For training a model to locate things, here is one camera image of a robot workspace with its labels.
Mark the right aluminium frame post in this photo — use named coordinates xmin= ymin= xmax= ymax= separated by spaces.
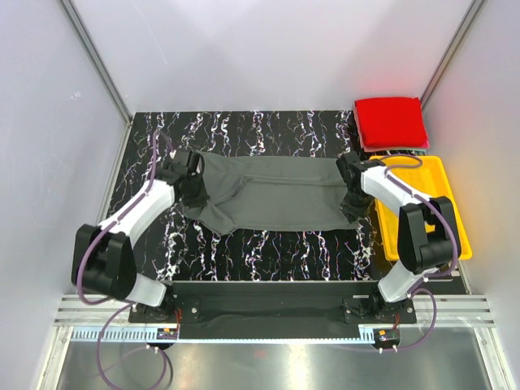
xmin=420 ymin=0 xmax=488 ymax=112

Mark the aluminium rail profile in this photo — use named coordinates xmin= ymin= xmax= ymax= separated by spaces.
xmin=54 ymin=293 xmax=495 ymax=327

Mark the left aluminium frame post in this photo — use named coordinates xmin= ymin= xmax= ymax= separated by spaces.
xmin=56 ymin=0 xmax=134 ymax=127

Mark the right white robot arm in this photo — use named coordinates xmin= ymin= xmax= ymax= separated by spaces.
xmin=336 ymin=153 xmax=462 ymax=323

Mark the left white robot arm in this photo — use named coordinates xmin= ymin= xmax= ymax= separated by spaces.
xmin=71 ymin=149 xmax=209 ymax=322

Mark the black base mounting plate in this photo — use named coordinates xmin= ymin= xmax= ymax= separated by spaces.
xmin=128 ymin=281 xmax=417 ymax=332

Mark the white slotted cable duct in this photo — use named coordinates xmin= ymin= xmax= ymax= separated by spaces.
xmin=71 ymin=324 xmax=375 ymax=345

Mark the yellow plastic bin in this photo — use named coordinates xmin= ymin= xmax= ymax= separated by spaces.
xmin=375 ymin=156 xmax=473 ymax=262

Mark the folded red t-shirt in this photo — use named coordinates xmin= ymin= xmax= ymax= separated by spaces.
xmin=353 ymin=97 xmax=429 ymax=151

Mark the aluminium frame post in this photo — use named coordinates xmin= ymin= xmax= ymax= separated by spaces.
xmin=420 ymin=0 xmax=488 ymax=112
xmin=56 ymin=0 xmax=134 ymax=127

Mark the grey t-shirt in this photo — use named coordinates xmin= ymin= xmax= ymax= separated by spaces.
xmin=182 ymin=152 xmax=358 ymax=236

